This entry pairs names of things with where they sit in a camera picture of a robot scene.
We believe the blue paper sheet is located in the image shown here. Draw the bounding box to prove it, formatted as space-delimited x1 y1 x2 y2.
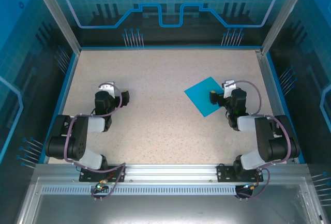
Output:
184 77 228 118

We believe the blue table border strip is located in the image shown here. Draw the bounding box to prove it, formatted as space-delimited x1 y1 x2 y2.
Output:
266 52 306 164
42 52 80 164

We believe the blue printed side panel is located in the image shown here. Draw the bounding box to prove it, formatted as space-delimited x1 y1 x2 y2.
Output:
0 0 78 224
267 0 331 224

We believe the grey metal tray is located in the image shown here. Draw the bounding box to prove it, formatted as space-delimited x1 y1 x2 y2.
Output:
16 177 325 224

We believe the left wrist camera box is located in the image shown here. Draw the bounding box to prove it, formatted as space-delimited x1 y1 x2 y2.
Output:
98 81 116 93

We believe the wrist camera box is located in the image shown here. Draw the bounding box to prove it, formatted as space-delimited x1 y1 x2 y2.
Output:
223 80 237 99
98 81 116 93

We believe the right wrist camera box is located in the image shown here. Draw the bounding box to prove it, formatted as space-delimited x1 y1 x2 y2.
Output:
223 80 237 99

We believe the aluminium side rail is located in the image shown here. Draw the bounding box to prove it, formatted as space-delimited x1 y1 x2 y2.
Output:
254 49 297 164

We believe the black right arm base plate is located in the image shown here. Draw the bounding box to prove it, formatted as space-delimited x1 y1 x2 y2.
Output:
216 164 264 183

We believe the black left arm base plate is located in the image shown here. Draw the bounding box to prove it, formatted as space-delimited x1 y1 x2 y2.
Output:
79 165 127 183

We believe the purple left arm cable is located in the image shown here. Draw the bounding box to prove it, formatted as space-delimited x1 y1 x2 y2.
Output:
63 81 128 201

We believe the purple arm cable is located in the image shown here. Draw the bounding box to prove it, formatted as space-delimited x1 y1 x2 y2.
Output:
223 80 292 201
63 81 128 201

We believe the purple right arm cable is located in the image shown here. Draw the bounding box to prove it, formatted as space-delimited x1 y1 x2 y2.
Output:
223 80 292 201

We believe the aluminium mounting rail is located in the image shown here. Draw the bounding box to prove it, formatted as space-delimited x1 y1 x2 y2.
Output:
35 163 310 183

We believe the lit cable connector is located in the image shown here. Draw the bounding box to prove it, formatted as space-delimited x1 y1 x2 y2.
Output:
94 179 109 191
242 182 261 191

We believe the aluminium frame post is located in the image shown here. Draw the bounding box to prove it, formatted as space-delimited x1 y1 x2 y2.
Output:
28 0 82 54
260 0 312 54

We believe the slotted grey cable duct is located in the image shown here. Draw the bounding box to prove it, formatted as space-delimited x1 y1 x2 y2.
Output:
41 185 244 194

